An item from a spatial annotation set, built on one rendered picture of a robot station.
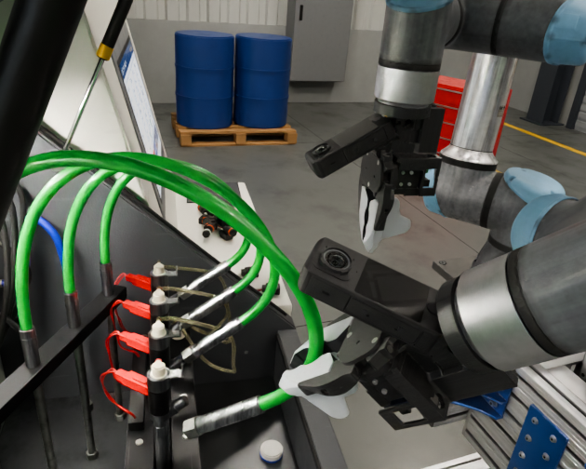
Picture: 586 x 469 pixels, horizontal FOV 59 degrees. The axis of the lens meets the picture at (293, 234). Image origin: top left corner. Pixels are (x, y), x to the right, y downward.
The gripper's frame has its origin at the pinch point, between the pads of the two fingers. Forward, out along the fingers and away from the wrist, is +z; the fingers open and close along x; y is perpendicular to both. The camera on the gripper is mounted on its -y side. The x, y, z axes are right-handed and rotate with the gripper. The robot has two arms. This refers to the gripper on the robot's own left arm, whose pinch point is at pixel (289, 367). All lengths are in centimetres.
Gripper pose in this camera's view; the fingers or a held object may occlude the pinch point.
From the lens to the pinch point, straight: 52.0
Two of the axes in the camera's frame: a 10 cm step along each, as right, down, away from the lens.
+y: 6.7, 7.1, 2.0
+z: -6.3, 4.1, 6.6
